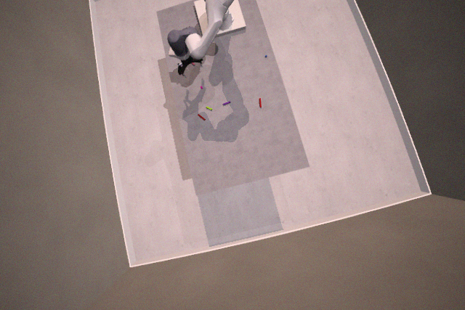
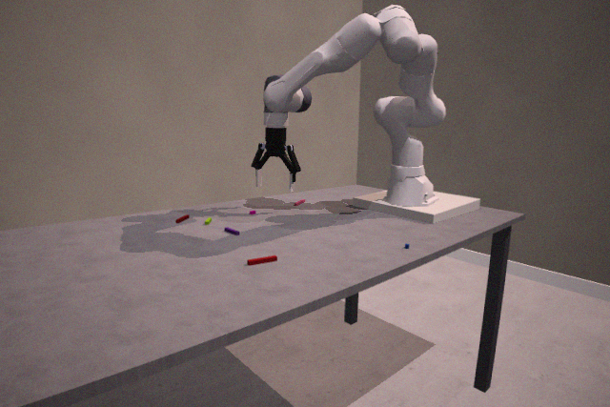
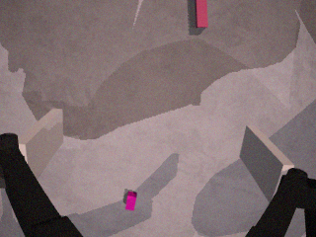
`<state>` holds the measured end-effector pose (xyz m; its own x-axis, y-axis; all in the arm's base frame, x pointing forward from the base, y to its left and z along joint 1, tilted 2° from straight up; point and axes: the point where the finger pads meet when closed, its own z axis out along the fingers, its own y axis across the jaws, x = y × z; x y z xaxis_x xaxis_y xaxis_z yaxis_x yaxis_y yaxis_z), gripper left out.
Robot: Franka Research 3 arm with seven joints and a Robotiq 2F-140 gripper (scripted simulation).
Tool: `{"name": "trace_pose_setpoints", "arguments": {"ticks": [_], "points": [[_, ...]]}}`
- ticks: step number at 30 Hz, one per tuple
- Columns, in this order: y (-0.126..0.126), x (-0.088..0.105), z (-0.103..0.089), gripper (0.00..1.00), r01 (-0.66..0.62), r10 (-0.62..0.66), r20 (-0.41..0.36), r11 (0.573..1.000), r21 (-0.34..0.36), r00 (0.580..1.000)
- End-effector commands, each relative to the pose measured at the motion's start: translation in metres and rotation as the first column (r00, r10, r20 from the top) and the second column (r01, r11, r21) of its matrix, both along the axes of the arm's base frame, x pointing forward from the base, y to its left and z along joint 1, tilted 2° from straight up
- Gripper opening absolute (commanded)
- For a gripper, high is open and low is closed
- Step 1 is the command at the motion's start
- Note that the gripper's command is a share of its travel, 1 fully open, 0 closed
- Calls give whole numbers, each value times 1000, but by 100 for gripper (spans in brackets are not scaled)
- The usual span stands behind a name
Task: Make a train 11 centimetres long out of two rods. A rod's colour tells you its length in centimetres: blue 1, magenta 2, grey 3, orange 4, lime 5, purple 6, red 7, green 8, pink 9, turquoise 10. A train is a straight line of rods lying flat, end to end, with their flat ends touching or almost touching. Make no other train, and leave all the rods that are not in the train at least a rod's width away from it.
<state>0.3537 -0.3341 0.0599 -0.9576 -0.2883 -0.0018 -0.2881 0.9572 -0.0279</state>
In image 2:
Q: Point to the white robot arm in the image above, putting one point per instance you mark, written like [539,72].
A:
[397,31]

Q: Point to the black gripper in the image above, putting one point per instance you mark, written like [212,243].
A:
[276,149]

